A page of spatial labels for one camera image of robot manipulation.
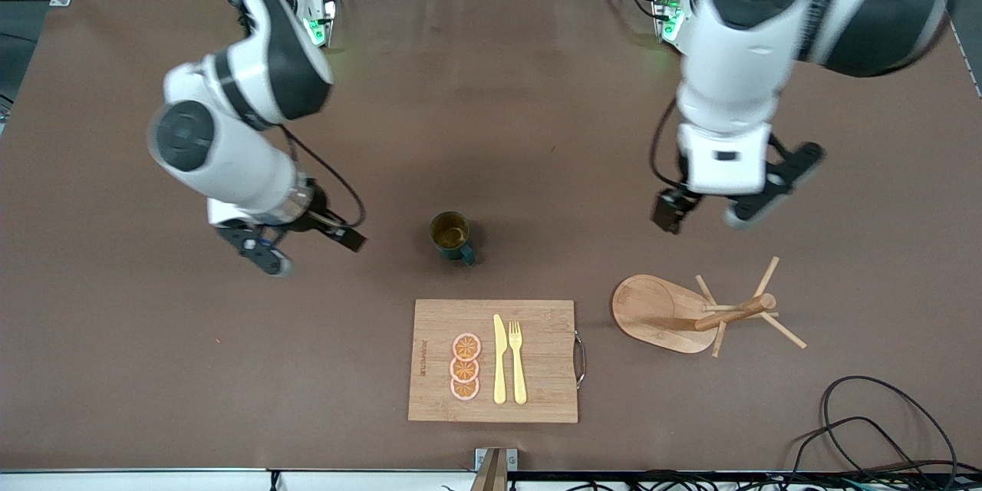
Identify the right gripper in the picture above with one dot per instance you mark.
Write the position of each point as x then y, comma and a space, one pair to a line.
321, 222

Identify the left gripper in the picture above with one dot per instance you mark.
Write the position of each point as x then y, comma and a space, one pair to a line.
669, 211

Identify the dark teal ribbed mug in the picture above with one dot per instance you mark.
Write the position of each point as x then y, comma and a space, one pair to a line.
451, 234

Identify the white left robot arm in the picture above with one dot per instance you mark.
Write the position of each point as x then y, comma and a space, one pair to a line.
752, 38

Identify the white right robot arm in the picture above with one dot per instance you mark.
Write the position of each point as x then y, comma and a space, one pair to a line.
230, 146

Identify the wooden mug rack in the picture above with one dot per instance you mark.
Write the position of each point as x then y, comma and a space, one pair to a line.
660, 314

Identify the orange slice toy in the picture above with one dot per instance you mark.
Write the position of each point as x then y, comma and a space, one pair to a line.
466, 347

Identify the brown table cover mat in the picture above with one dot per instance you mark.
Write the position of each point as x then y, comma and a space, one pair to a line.
491, 130

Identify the yellow plastic knife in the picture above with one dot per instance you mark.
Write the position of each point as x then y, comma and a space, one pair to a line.
499, 368

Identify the bamboo cutting board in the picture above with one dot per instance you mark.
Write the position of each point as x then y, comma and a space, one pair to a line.
545, 360

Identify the yellow plastic fork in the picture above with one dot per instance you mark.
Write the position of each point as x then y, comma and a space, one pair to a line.
519, 376

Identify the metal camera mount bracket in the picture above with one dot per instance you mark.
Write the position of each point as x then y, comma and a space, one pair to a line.
495, 464

